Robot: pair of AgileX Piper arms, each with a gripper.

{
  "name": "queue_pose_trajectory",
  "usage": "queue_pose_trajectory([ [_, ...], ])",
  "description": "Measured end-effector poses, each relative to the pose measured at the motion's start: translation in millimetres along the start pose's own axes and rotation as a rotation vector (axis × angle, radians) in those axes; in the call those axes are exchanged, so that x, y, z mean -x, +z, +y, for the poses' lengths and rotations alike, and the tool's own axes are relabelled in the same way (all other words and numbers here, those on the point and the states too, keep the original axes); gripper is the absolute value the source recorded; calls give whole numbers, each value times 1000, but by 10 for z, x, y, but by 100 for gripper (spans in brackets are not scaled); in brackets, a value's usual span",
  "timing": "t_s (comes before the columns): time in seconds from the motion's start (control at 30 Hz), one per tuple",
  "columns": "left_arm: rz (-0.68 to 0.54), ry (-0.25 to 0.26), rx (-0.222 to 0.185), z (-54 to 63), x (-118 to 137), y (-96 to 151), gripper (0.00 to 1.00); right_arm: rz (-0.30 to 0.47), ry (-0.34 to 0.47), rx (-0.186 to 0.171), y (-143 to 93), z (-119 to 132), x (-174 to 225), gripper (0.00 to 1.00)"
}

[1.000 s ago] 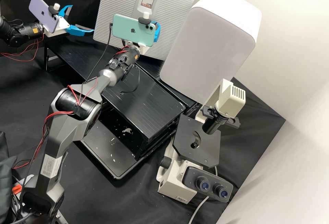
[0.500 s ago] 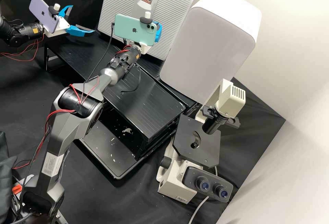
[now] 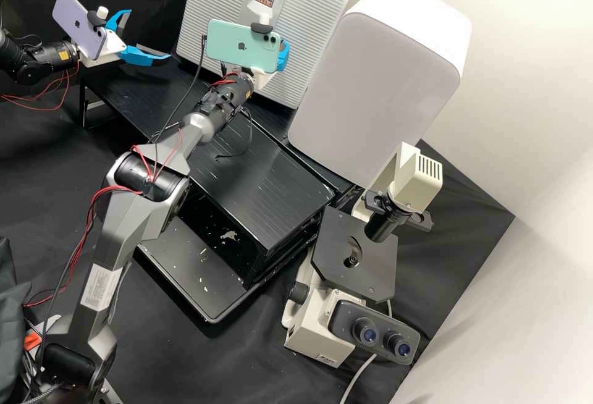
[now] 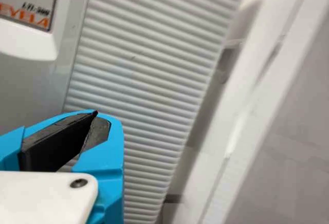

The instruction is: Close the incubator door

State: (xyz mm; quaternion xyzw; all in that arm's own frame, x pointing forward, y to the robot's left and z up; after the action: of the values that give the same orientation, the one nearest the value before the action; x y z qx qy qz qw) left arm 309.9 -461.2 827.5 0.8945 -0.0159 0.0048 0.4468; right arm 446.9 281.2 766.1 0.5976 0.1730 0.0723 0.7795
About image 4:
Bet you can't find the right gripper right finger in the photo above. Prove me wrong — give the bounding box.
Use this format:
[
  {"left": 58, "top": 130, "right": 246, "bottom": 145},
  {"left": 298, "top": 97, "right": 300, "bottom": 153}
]
[{"left": 71, "top": 113, "right": 125, "bottom": 224}]

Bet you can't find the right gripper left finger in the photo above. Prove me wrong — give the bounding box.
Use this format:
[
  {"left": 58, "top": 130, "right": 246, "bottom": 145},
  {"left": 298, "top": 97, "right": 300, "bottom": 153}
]
[{"left": 0, "top": 109, "right": 100, "bottom": 172}]

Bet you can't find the incubator door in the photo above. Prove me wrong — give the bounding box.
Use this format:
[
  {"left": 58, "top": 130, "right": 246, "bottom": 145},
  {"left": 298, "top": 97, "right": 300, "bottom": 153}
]
[{"left": 0, "top": 0, "right": 252, "bottom": 224}]

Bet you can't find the white box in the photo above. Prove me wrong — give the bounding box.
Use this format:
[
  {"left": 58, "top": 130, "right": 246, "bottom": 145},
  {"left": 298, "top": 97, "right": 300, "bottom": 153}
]
[{"left": 164, "top": 0, "right": 329, "bottom": 224}]

